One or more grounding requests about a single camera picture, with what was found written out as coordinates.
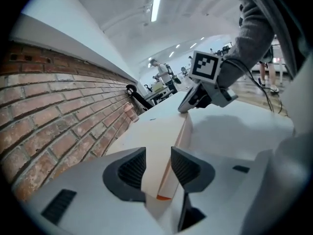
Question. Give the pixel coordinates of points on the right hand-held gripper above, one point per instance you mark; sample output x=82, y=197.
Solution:
x=205, y=67

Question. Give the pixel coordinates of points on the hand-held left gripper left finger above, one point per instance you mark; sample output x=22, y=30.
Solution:
x=93, y=199

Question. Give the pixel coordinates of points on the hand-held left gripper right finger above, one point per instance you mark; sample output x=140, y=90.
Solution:
x=225, y=190

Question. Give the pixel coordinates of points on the white cardboard box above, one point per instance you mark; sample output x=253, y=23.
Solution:
x=161, y=136

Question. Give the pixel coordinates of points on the person's right forearm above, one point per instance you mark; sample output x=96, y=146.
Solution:
x=249, y=38

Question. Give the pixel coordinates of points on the dark-topped desk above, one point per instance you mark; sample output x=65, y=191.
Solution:
x=157, y=95

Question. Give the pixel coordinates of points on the black scooter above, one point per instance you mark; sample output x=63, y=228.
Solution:
x=138, y=95

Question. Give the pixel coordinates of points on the pink cup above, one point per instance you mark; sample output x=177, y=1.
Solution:
x=130, y=111

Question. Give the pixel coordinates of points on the long ceiling light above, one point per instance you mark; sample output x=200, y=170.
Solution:
x=156, y=5

